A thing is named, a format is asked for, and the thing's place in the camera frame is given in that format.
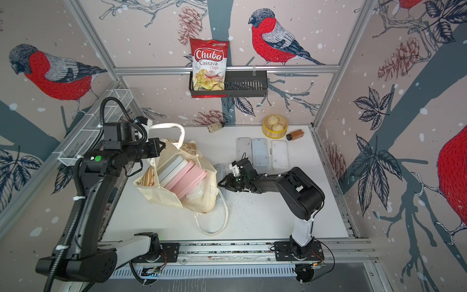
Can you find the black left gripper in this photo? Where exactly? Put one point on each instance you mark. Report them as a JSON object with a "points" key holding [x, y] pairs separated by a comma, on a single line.
{"points": [[155, 148]]}

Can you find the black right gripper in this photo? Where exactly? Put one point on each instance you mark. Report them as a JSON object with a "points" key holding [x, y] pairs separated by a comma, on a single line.
{"points": [[228, 185]]}

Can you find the white pencil case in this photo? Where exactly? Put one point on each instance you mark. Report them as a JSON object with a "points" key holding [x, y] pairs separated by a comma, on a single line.
{"points": [[279, 152], [244, 148]]}

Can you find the cream canvas tote bag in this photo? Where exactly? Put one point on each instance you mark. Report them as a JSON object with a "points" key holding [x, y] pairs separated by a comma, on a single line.
{"points": [[202, 199]]}

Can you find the light blue pencil case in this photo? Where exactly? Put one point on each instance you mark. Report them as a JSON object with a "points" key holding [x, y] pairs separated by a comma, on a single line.
{"points": [[260, 154]]}

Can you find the grey pencil case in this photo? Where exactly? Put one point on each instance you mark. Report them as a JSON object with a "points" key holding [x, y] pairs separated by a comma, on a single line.
{"points": [[220, 175]]}

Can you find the pink pencil case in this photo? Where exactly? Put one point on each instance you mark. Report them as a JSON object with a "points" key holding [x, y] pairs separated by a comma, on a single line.
{"points": [[194, 176], [179, 175]]}

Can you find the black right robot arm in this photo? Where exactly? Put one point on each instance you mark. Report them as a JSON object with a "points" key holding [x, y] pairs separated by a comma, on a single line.
{"points": [[301, 194]]}

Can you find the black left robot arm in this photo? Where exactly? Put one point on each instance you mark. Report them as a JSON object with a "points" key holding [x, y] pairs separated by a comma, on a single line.
{"points": [[77, 257]]}

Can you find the red Chuba cassava chips bag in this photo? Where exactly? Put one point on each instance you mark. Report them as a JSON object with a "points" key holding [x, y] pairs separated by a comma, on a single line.
{"points": [[209, 63]]}

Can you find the small glass jar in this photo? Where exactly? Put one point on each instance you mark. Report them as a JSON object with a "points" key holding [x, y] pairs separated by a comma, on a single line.
{"points": [[217, 126]]}

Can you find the beige bun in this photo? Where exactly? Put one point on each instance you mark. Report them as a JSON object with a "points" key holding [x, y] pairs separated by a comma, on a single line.
{"points": [[272, 120], [278, 127]]}

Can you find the small brown bottle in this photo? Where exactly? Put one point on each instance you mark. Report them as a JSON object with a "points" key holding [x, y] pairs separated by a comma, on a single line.
{"points": [[294, 135]]}

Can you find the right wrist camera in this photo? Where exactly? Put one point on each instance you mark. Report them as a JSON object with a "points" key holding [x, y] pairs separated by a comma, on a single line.
{"points": [[234, 168]]}

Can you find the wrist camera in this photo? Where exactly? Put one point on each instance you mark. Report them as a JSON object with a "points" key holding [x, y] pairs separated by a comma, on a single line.
{"points": [[234, 168], [144, 121]]}

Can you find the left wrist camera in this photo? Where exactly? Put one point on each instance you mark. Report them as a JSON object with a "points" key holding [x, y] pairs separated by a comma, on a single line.
{"points": [[144, 121]]}

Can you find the white wire mesh tray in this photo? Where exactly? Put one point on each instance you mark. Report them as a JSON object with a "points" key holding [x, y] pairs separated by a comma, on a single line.
{"points": [[80, 139]]}

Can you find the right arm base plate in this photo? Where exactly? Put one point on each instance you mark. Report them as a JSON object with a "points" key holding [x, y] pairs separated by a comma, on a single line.
{"points": [[292, 251]]}

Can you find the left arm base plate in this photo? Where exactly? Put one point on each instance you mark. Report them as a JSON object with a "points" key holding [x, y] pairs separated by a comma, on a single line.
{"points": [[166, 254]]}

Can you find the black wire wall basket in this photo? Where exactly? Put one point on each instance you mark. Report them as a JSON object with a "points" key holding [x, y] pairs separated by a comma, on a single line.
{"points": [[237, 84]]}

